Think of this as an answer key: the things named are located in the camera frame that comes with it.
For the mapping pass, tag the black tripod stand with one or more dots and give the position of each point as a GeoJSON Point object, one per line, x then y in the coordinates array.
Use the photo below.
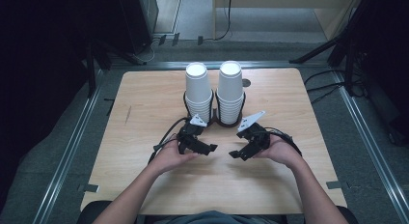
{"type": "Point", "coordinates": [93, 63]}
{"type": "Point", "coordinates": [340, 40]}

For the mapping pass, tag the person's left hand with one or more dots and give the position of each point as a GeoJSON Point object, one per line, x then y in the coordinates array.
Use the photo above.
{"type": "Point", "coordinates": [169, 158]}

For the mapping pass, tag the round grey table grommet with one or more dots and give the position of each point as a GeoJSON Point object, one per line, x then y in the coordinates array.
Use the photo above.
{"type": "Point", "coordinates": [246, 82]}

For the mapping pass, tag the black computer tower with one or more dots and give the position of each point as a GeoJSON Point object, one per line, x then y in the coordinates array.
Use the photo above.
{"type": "Point", "coordinates": [138, 21]}

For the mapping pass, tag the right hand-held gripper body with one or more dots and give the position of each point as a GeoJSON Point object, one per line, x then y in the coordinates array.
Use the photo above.
{"type": "Point", "coordinates": [255, 137]}

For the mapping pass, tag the person's grey clothing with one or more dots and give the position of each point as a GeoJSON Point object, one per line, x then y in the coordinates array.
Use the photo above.
{"type": "Point", "coordinates": [212, 217]}

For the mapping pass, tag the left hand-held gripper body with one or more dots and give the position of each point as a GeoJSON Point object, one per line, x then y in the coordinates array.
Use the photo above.
{"type": "Point", "coordinates": [189, 134]}

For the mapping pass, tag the light wooden furniture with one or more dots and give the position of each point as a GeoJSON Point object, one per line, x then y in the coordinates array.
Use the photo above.
{"type": "Point", "coordinates": [334, 14]}

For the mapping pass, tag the stack of white paper cups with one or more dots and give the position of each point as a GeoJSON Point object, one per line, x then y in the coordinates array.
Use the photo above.
{"type": "Point", "coordinates": [230, 85]}
{"type": "Point", "coordinates": [197, 85]}

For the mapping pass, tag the person's right hand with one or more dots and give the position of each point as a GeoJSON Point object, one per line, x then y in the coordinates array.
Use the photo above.
{"type": "Point", "coordinates": [281, 150]}

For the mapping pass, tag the metal floor rail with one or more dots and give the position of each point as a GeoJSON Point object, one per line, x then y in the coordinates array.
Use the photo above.
{"type": "Point", "coordinates": [373, 146]}
{"type": "Point", "coordinates": [66, 159]}
{"type": "Point", "coordinates": [160, 65]}

